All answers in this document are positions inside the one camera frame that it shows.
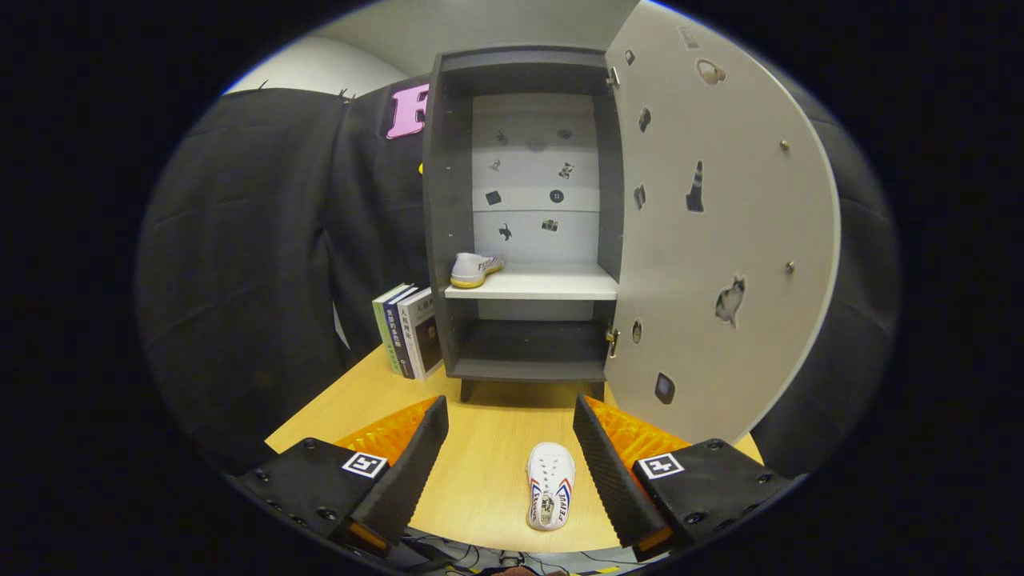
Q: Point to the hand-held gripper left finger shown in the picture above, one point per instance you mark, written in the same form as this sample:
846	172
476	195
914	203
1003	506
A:
412	472

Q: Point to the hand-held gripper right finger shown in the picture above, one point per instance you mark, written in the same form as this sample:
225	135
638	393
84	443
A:
612	472

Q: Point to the white shoe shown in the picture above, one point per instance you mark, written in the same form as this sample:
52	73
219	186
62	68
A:
550	484
474	270

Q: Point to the beige shoe cabinet door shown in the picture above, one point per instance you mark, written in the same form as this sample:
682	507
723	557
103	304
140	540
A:
736	224

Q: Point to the blue book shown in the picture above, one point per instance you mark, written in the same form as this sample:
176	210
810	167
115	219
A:
398	332

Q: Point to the black backdrop cloth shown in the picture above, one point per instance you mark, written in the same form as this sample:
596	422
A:
240	240

